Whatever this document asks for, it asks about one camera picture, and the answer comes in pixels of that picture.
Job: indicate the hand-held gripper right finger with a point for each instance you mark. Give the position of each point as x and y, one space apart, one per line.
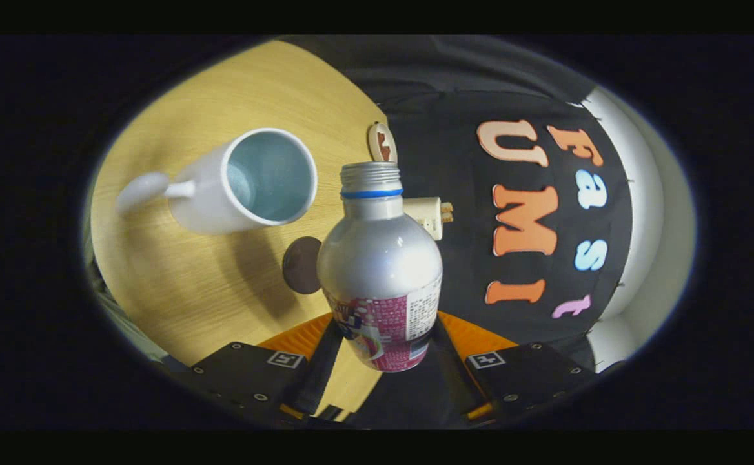
454 378

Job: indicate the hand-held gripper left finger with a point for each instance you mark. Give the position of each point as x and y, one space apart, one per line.
322 378

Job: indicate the dark brown round coaster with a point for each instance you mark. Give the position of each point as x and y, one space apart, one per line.
299 266

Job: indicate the silver juice bottle pink label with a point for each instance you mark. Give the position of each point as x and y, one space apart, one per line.
377 265

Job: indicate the white cup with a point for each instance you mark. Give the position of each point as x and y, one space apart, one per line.
203 194

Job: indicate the white toaster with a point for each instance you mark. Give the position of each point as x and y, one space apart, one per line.
423 214

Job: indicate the wooden table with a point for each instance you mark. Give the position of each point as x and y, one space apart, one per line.
177 290

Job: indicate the brown food piece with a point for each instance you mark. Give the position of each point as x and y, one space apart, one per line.
383 139
386 155

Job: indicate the white plate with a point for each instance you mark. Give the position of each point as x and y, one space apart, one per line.
372 145

